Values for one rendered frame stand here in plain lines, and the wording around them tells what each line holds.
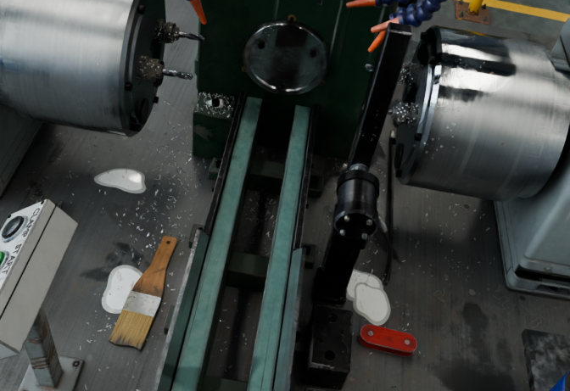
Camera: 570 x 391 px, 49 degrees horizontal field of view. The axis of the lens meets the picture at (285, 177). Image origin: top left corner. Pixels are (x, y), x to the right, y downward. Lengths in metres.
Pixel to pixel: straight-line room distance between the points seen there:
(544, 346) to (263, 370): 0.39
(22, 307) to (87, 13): 0.42
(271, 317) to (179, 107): 0.58
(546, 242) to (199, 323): 0.55
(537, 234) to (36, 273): 0.72
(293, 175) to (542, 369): 0.46
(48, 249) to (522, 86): 0.64
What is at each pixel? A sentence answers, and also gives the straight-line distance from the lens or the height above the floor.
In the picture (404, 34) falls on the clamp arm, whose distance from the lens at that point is 0.77.
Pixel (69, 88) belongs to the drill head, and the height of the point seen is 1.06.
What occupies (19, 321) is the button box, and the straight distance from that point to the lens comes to 0.70.
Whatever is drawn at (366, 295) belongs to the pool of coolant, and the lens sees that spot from 1.04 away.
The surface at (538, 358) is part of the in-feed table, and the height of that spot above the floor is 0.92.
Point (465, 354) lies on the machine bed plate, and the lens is 1.04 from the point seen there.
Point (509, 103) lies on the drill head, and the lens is 0.92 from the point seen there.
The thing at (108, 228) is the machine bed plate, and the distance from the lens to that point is 1.09.
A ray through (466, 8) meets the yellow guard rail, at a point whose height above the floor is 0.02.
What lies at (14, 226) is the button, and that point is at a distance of 0.75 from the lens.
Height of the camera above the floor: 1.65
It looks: 46 degrees down
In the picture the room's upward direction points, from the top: 10 degrees clockwise
